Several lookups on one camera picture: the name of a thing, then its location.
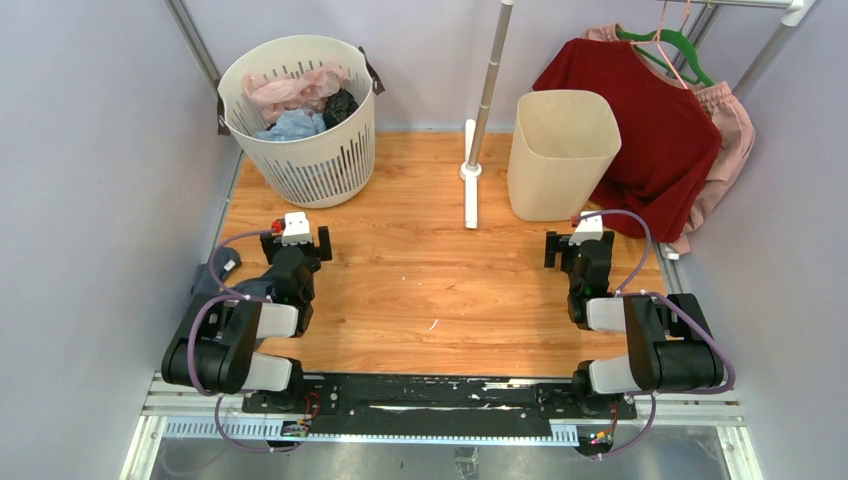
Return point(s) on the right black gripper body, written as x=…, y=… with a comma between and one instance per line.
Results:
x=560, y=243

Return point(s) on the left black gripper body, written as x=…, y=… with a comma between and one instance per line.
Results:
x=311, y=255

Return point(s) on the pink plastic trash bag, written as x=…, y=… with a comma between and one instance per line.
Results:
x=311, y=90

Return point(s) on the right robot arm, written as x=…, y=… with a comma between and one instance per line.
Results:
x=669, y=345

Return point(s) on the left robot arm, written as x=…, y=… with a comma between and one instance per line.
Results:
x=215, y=348

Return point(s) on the beige plastic trash bin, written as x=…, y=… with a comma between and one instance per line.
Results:
x=563, y=143

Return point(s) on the grey-blue cloth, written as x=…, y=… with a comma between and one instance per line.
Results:
x=226, y=261

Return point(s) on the blue plastic bag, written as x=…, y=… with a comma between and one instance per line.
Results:
x=294, y=125

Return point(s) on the clothes rack pole with foot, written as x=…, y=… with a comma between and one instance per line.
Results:
x=474, y=129

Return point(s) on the white slotted laundry basket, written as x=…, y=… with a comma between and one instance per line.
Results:
x=322, y=170

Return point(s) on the black plastic bag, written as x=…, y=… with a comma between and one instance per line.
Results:
x=338, y=108

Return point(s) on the red t-shirt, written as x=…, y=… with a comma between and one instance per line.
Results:
x=668, y=142

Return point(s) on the pink garment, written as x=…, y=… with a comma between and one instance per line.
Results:
x=738, y=135

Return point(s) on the pink clothes hanger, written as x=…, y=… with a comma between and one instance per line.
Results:
x=660, y=36

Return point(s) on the green clothes hanger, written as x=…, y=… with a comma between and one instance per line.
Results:
x=649, y=45

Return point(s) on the corner aluminium profile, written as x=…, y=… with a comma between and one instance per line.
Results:
x=185, y=23

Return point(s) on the right rack pole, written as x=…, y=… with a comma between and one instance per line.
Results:
x=699, y=16

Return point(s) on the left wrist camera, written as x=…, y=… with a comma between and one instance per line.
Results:
x=292, y=229

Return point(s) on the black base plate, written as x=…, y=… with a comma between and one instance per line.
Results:
x=439, y=406

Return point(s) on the aluminium frame rail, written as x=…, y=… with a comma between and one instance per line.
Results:
x=184, y=435

